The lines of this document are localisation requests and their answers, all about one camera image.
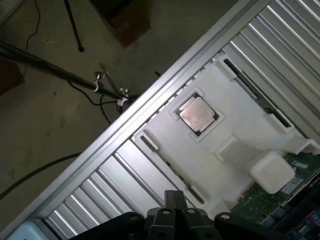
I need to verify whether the green RAM stick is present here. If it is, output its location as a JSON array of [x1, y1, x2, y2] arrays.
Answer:
[[223, 58, 293, 131]]

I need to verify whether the green graphics card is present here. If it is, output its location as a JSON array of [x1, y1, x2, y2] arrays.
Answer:
[[231, 149, 320, 226]]

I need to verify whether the open PC case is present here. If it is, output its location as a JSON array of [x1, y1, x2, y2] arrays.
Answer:
[[259, 192, 320, 240]]

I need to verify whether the silver CPU chip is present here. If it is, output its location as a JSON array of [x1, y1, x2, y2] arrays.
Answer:
[[178, 92, 221, 137]]

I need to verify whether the white plastic parts rack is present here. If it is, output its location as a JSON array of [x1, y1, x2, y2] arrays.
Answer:
[[133, 51, 320, 221]]

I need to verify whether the pale blue object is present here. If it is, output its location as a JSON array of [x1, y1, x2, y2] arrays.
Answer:
[[0, 219, 50, 240]]

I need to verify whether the black pole with clamps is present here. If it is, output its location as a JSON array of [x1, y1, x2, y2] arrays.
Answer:
[[0, 41, 141, 115]]

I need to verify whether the brown cardboard box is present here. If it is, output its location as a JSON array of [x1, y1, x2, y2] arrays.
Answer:
[[88, 0, 154, 48]]

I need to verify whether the brown wooden board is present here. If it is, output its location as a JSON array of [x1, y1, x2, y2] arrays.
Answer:
[[0, 57, 26, 98]]

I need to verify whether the black tripod leg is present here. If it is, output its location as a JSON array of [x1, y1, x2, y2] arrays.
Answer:
[[63, 0, 85, 53]]

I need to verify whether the black looped cable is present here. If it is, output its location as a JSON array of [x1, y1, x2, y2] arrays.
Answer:
[[66, 79, 141, 125]]

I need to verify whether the thick black cable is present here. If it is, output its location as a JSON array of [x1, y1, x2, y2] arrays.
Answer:
[[0, 151, 83, 201]]

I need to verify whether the thin black cable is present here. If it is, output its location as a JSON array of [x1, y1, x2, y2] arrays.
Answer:
[[24, 0, 42, 78]]

